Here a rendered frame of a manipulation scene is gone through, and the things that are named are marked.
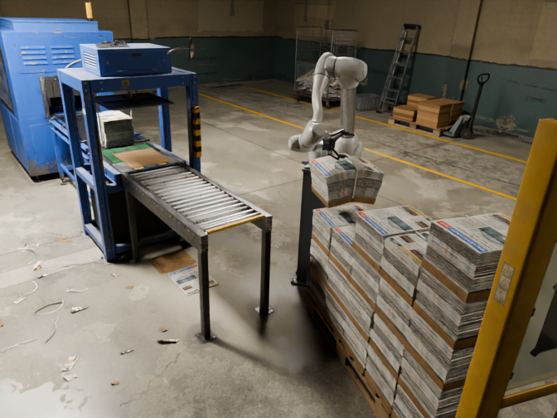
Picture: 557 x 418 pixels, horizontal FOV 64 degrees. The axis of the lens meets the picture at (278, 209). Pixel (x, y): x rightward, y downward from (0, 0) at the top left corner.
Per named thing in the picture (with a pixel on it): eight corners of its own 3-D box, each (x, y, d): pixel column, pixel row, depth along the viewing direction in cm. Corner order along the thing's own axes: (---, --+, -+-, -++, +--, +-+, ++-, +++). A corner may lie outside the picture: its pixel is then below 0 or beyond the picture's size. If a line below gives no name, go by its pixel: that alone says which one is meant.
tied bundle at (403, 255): (438, 264, 243) (446, 226, 233) (476, 294, 218) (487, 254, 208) (378, 274, 231) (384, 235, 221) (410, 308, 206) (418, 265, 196)
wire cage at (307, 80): (351, 106, 1056) (359, 29, 985) (326, 109, 1008) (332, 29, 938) (317, 98, 1141) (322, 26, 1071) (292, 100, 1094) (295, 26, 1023)
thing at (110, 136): (135, 143, 439) (133, 117, 428) (105, 148, 422) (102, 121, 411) (122, 134, 466) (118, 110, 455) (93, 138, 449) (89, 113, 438)
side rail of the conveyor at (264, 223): (272, 230, 305) (273, 215, 300) (266, 232, 302) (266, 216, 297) (182, 174, 400) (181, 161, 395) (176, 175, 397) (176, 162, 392)
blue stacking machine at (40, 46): (135, 166, 615) (118, 2, 530) (32, 184, 541) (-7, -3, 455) (99, 140, 722) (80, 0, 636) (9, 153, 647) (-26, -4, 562)
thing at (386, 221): (409, 206, 258) (409, 204, 257) (442, 227, 233) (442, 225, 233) (354, 213, 246) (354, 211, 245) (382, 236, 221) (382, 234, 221)
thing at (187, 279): (218, 284, 363) (218, 283, 362) (187, 296, 347) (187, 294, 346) (196, 264, 389) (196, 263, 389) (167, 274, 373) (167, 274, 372)
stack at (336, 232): (350, 298, 351) (362, 202, 317) (445, 416, 252) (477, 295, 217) (305, 307, 339) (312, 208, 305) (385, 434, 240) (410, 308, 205)
